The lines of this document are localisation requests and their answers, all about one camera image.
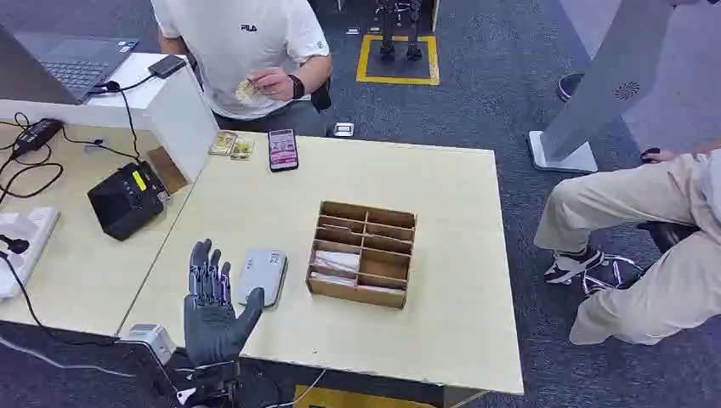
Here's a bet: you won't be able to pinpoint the white cable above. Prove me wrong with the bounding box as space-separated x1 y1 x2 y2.
263 368 328 408

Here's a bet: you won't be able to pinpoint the yellow tape square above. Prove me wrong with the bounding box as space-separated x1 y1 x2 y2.
355 34 441 88

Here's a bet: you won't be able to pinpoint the black power adapter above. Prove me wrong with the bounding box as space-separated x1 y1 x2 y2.
11 117 65 159

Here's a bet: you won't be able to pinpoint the grey kiosk stand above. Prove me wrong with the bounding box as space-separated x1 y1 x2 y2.
527 0 678 174

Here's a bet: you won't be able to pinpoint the black plug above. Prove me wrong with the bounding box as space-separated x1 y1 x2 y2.
0 235 31 255

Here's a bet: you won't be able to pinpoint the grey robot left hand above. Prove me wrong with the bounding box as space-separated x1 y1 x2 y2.
183 238 266 368

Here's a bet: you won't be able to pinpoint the white power strip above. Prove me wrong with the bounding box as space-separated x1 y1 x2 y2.
0 207 62 301

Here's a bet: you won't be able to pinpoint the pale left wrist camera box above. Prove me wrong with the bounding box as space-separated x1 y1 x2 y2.
119 323 178 366

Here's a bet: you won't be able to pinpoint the black robot legs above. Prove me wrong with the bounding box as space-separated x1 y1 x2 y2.
375 0 424 63

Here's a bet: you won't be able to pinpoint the black cable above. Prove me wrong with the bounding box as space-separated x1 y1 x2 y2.
0 111 142 207
89 73 156 164

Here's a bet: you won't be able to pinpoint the grey card reader device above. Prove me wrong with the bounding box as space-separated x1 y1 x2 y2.
233 248 289 309

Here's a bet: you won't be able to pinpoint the yellow sheet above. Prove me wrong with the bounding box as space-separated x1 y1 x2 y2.
292 384 438 408

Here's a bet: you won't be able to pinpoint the black round base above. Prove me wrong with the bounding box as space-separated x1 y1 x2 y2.
557 71 587 104

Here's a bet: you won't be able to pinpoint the person in white shirt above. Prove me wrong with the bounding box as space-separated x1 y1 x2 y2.
150 0 333 138

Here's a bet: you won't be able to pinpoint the black printer box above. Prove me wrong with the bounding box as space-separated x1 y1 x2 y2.
86 161 171 242

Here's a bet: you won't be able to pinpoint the person's hand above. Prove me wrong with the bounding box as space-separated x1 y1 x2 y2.
248 66 295 103

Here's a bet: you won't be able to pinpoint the grey laptop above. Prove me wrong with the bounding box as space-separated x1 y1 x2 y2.
0 25 139 107

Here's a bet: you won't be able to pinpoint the smartphone with lit screen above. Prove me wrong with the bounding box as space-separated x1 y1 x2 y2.
267 127 300 173

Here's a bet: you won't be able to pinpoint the white desk riser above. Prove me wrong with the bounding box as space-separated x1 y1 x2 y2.
0 53 221 184

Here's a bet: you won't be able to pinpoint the black office chair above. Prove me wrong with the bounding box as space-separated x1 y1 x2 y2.
582 221 701 298

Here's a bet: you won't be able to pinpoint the person in beige trousers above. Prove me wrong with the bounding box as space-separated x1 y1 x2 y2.
533 139 721 347

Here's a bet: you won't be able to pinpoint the wooden card box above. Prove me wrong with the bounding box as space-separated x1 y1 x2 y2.
305 200 418 311

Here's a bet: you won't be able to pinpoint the white cards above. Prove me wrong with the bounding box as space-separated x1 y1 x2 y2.
311 250 361 285

